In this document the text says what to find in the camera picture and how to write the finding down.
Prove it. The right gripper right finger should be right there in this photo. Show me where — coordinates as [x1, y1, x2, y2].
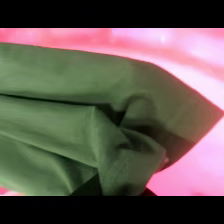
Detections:
[143, 187, 158, 197]

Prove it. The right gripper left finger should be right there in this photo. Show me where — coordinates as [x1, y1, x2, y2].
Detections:
[71, 173, 103, 197]

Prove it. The olive green garment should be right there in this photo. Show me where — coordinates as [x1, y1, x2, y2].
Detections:
[0, 42, 224, 197]

